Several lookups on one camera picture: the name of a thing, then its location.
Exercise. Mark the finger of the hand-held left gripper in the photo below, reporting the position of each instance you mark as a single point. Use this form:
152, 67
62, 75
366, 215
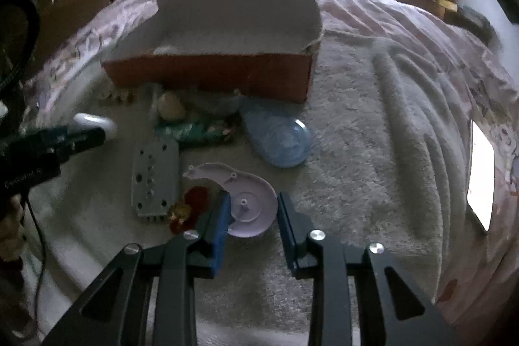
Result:
83, 138

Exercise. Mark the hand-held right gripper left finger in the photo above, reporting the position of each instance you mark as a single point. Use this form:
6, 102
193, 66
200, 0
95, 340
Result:
222, 232

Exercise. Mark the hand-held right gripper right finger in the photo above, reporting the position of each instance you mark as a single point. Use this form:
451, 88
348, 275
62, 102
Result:
285, 232

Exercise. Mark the white plastic case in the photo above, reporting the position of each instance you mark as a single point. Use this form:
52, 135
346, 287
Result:
95, 121

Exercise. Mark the lilac round plastic shell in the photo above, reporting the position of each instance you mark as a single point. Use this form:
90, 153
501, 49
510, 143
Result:
251, 204

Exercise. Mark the red and yellow toy figure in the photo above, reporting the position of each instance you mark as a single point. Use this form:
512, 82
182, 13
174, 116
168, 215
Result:
194, 198

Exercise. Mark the grey plate with holes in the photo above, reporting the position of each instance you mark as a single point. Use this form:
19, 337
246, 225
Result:
156, 184

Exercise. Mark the beige egg-shaped toy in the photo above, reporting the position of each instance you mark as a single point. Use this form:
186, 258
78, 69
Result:
170, 107

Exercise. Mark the teal green toy figure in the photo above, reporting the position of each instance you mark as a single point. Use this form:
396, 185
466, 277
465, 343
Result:
190, 131

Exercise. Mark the orange cardboard box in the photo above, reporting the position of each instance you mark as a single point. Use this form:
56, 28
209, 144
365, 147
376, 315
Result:
211, 74

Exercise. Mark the person's left hand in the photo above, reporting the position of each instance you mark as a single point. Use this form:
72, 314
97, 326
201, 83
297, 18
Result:
11, 236

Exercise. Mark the cream fluffy blanket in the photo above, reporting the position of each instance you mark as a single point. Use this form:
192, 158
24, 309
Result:
365, 167

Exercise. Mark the pink printed duvet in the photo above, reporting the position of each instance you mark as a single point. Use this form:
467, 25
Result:
405, 25

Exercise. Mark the yellow box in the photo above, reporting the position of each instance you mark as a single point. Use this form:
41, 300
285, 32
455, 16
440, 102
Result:
446, 7

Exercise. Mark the dark flat box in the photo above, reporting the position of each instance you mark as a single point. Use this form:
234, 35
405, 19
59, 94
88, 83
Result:
474, 19

